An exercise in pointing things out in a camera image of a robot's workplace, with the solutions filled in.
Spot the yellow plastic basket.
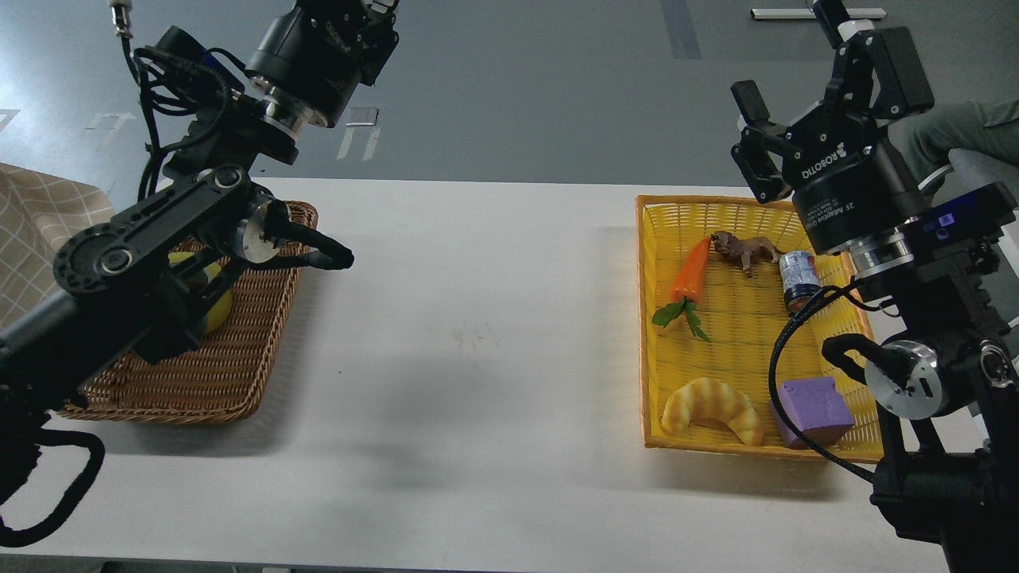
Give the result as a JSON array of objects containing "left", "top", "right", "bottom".
[{"left": 634, "top": 195, "right": 882, "bottom": 464}]

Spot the yellow tape roll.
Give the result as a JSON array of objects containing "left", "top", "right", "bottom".
[{"left": 168, "top": 251, "right": 232, "bottom": 337}]

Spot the toy croissant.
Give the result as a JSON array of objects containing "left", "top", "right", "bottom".
[{"left": 660, "top": 377, "right": 765, "bottom": 446}]

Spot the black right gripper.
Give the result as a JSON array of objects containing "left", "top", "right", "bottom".
[{"left": 729, "top": 1, "right": 935, "bottom": 254}]

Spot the beige checkered cloth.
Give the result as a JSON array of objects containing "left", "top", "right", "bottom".
[{"left": 1, "top": 164, "right": 115, "bottom": 327}]

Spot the orange toy carrot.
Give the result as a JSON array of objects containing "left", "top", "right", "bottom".
[{"left": 651, "top": 236, "right": 711, "bottom": 342}]

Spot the purple foam block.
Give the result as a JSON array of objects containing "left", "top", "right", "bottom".
[{"left": 776, "top": 376, "right": 855, "bottom": 446}]

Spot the white metal bar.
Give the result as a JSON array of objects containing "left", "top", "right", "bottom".
[{"left": 749, "top": 7, "right": 888, "bottom": 21}]

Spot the brown toy lion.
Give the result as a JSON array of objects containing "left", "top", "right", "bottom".
[{"left": 709, "top": 231, "right": 785, "bottom": 277}]

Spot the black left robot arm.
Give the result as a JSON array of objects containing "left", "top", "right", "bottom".
[{"left": 2, "top": 1, "right": 398, "bottom": 548}]

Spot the seated person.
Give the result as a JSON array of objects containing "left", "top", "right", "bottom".
[{"left": 901, "top": 98, "right": 1018, "bottom": 197}]

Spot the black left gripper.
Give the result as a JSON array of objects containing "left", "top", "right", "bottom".
[{"left": 244, "top": 1, "right": 400, "bottom": 128}]

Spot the small blue can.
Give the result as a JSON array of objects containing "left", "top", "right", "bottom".
[{"left": 779, "top": 250, "right": 822, "bottom": 316}]

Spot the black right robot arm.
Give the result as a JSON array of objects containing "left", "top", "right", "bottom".
[{"left": 732, "top": 1, "right": 1018, "bottom": 572}]

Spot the brown wicker basket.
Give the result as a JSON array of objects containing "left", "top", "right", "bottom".
[{"left": 55, "top": 199, "right": 319, "bottom": 424}]

